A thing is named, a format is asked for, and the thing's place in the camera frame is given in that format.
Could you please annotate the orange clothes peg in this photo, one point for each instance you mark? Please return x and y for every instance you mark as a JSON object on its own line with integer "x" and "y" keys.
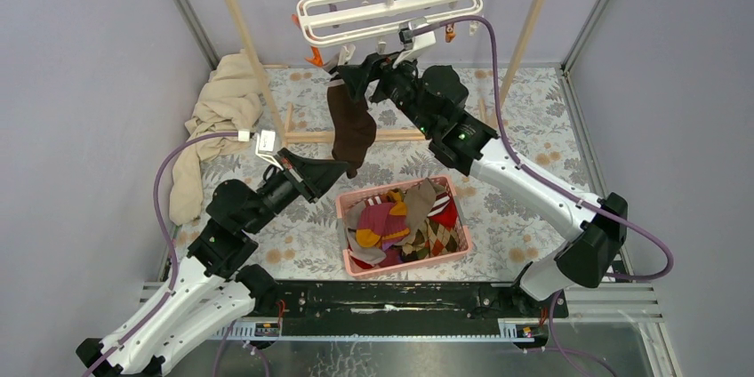
{"x": 315, "y": 58}
{"x": 450, "y": 33}

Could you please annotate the beige cloth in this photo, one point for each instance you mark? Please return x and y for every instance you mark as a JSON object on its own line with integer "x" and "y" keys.
{"x": 230, "y": 101}

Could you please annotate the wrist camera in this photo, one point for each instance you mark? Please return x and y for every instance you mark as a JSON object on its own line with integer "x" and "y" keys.
{"x": 266, "y": 144}
{"x": 416, "y": 36}

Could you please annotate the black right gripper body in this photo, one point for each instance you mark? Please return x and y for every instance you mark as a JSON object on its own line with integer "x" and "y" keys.
{"x": 399, "y": 85}

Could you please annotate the pink plastic basket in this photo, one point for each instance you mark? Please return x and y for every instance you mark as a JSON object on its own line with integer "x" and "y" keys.
{"x": 396, "y": 193}

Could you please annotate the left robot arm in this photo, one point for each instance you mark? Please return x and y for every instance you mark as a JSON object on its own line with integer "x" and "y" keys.
{"x": 213, "y": 284}

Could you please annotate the red bear sock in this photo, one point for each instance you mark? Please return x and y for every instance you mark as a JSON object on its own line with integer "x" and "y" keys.
{"x": 448, "y": 216}

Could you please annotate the cream patterned sock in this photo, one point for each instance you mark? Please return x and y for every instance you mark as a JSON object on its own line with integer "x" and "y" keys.
{"x": 430, "y": 240}

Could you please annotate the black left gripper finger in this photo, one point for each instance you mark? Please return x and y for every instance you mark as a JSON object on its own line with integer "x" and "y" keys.
{"x": 317, "y": 176}
{"x": 291, "y": 163}

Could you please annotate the dark brown sock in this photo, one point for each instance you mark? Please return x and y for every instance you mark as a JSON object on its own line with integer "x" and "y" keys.
{"x": 354, "y": 128}

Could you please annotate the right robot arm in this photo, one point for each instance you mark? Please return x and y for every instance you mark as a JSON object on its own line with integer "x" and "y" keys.
{"x": 434, "y": 101}

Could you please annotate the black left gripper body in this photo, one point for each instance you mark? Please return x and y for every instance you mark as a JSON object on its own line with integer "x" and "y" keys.
{"x": 282, "y": 189}

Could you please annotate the white sock hanger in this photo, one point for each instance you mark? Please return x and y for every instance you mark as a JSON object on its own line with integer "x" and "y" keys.
{"x": 325, "y": 23}

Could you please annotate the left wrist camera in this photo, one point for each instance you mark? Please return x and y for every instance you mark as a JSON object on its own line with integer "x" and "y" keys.
{"x": 266, "y": 144}

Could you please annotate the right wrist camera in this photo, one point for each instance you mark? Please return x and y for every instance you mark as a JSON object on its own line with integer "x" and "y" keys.
{"x": 416, "y": 36}

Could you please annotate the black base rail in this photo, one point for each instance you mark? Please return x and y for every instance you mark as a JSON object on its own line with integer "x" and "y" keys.
{"x": 310, "y": 308}

